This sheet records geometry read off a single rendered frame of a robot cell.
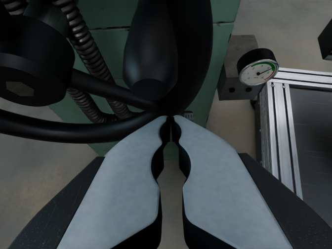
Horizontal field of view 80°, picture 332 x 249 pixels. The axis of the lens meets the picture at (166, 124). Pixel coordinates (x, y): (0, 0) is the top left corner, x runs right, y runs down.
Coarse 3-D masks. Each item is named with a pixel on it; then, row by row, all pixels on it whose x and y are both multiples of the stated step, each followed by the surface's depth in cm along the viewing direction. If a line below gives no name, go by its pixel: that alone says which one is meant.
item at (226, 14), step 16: (80, 0) 29; (96, 0) 29; (112, 0) 29; (128, 0) 29; (224, 0) 29; (240, 0) 29; (96, 16) 31; (112, 16) 31; (128, 16) 31; (224, 16) 31
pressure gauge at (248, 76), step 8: (264, 48) 32; (248, 56) 33; (256, 56) 32; (264, 56) 31; (272, 56) 32; (240, 64) 34; (248, 64) 32; (256, 64) 32; (264, 64) 32; (272, 64) 32; (240, 72) 33; (248, 72) 34; (256, 72) 34; (264, 72) 34; (272, 72) 34; (240, 80) 35; (248, 80) 35; (256, 80) 35; (264, 80) 35
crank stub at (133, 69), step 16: (144, 0) 10; (160, 0) 10; (144, 16) 9; (160, 16) 9; (144, 32) 8; (160, 32) 8; (128, 48) 8; (144, 48) 8; (160, 48) 8; (176, 48) 9; (128, 64) 8; (144, 64) 8; (160, 64) 8; (176, 64) 9; (128, 80) 8; (144, 80) 8; (160, 80) 8; (176, 80) 9; (144, 96) 9; (160, 96) 9
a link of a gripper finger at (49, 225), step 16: (96, 160) 8; (80, 176) 8; (64, 192) 7; (80, 192) 7; (48, 208) 6; (64, 208) 6; (32, 224) 6; (48, 224) 6; (64, 224) 6; (16, 240) 6; (32, 240) 6; (48, 240) 6
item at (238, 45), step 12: (240, 36) 44; (252, 36) 44; (228, 48) 42; (240, 48) 42; (252, 48) 42; (228, 60) 41; (228, 72) 39; (228, 84) 41; (240, 84) 41; (228, 96) 44; (240, 96) 44; (252, 96) 44
